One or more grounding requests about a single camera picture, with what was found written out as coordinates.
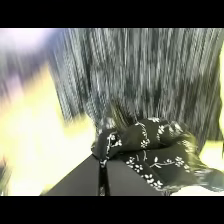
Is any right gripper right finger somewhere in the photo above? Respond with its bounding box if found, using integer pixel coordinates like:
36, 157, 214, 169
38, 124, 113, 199
105, 157, 164, 197

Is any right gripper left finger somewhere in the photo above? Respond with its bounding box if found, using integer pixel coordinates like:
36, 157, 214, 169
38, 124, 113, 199
42, 154, 101, 197

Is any black floral shirt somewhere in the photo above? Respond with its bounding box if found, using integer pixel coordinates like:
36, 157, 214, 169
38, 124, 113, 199
49, 28, 224, 196

